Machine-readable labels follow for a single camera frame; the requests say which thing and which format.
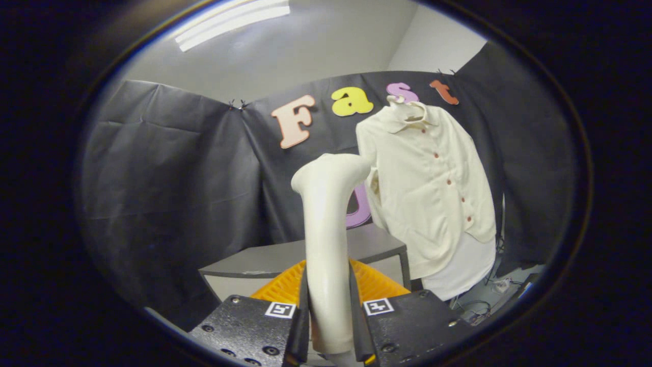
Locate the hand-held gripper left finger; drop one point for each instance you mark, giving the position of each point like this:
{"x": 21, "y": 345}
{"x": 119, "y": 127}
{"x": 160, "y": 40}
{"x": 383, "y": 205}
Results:
{"x": 303, "y": 326}

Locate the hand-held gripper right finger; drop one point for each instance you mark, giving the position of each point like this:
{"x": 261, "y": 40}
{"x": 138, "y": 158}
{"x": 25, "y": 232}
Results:
{"x": 358, "y": 331}

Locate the white garment steamer head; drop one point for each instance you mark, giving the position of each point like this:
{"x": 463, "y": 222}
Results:
{"x": 326, "y": 255}

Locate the cream button-up shirt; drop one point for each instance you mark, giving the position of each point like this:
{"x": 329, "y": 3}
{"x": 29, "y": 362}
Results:
{"x": 423, "y": 193}

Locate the white clothes hanger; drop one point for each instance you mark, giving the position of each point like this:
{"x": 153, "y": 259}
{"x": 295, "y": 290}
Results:
{"x": 402, "y": 102}

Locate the grey-topped white cabinet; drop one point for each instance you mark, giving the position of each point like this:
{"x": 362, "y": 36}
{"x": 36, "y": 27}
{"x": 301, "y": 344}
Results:
{"x": 265, "y": 262}

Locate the white power strip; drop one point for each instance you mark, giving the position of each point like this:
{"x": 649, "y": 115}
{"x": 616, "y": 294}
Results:
{"x": 501, "y": 285}

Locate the black backdrop cloth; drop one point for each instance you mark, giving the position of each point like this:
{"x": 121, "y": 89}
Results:
{"x": 178, "y": 193}

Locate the ceiling light panel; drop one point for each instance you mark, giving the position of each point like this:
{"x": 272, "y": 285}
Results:
{"x": 232, "y": 23}

